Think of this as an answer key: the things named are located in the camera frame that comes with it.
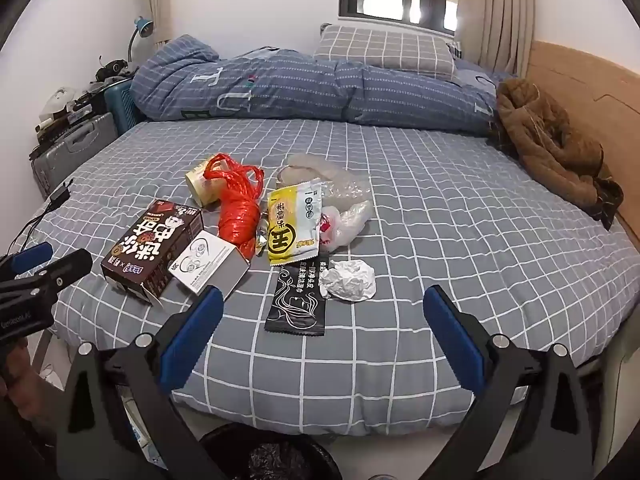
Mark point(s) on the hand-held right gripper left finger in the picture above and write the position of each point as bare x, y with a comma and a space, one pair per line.
192, 330

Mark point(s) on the white plastic bag red print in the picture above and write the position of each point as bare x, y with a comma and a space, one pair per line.
350, 220

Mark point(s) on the white round appliance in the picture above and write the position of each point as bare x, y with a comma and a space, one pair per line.
59, 100

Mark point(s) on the trash bin with black bag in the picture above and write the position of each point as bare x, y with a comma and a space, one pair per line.
235, 445

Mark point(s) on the white furniture frame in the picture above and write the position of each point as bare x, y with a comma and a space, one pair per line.
620, 410

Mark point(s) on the narrow beige curtain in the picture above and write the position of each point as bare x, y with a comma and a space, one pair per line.
162, 0

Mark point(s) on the white tissue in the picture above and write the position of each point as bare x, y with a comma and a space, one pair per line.
350, 280

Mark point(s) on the brown snack box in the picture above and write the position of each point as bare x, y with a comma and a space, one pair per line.
145, 245

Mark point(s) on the yellow snack packet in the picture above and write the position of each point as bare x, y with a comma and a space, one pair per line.
292, 230

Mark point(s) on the grey checked pillow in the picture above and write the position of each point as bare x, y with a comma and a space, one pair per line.
385, 50

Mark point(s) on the wide beige curtain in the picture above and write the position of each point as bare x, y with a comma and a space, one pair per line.
500, 10

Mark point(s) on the cream paper cup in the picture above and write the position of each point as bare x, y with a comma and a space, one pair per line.
200, 180

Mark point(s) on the black wipe packet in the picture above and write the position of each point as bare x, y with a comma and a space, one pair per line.
295, 305

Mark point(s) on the clear plastic bag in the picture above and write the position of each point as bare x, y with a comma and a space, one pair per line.
345, 185

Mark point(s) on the white earphone box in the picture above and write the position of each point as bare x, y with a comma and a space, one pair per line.
205, 265

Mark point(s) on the grey hard suitcase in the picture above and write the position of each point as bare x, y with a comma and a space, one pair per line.
75, 145

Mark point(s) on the teal plastic crate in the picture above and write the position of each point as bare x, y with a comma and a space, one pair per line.
120, 105

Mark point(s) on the blue striped duvet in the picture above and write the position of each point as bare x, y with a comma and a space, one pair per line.
300, 85

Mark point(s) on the black tangled items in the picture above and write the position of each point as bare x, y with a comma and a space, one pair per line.
112, 71

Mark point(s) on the wooden headboard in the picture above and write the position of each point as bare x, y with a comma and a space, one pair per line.
590, 85

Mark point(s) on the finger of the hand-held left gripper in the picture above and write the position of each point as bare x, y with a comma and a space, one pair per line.
60, 272
31, 257

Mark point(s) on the person's left hand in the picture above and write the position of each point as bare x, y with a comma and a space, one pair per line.
11, 367

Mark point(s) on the blue desk lamp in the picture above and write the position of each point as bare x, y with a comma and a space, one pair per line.
144, 26

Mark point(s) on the brown quilted jacket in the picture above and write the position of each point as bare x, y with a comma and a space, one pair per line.
545, 145

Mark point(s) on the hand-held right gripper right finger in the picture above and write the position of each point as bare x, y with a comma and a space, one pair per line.
455, 340

